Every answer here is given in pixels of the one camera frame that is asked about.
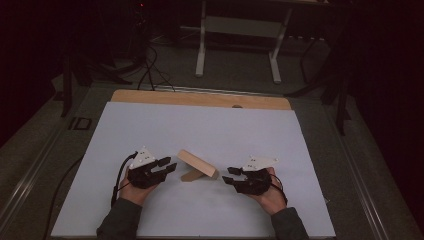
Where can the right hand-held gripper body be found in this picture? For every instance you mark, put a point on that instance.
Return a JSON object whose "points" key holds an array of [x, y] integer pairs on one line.
{"points": [[255, 181]]}

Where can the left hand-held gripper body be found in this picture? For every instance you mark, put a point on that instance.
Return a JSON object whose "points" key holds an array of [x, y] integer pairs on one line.
{"points": [[143, 176]]}

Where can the square wooden box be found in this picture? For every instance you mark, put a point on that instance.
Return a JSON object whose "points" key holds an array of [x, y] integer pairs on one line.
{"points": [[197, 162]]}

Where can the person's left hand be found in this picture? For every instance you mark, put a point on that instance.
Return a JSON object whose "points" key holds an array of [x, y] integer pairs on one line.
{"points": [[135, 195]]}

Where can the person's right hand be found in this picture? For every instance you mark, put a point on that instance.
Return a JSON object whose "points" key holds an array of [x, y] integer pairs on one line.
{"points": [[271, 200]]}

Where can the white table mat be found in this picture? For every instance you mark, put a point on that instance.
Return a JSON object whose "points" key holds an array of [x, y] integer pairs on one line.
{"points": [[200, 126]]}

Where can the black square floor box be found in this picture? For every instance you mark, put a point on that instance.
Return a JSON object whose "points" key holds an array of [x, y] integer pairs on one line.
{"points": [[80, 123]]}

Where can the black metal stand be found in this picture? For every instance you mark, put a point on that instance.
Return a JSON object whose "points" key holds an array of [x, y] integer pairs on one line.
{"points": [[340, 100], [67, 86]]}

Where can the metal floor rail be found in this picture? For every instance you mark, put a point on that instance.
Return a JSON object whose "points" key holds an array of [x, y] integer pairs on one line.
{"points": [[30, 180], [361, 186]]}

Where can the white metal desk frame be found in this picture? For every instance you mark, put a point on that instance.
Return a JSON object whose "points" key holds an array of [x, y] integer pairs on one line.
{"points": [[240, 28]]}

